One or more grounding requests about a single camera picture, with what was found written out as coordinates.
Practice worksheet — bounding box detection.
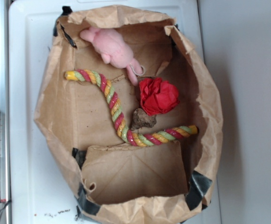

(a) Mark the brown rock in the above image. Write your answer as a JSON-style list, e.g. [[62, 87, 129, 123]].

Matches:
[[130, 108, 157, 131]]

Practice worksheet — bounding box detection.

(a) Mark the multicolour twisted rope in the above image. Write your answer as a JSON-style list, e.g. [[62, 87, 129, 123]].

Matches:
[[64, 69, 200, 147]]

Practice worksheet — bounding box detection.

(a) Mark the pink plush bunny toy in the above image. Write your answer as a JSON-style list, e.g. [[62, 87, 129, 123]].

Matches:
[[80, 27, 145, 86]]

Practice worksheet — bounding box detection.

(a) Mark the brown paper bag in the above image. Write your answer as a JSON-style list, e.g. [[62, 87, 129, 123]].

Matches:
[[35, 5, 223, 224]]

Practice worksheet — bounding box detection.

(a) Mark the white plastic tray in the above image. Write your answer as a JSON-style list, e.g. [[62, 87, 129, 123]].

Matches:
[[8, 0, 222, 224]]

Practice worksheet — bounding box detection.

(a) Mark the crumpled red paper ball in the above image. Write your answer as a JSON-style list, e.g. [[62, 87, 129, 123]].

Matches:
[[139, 77, 180, 116]]

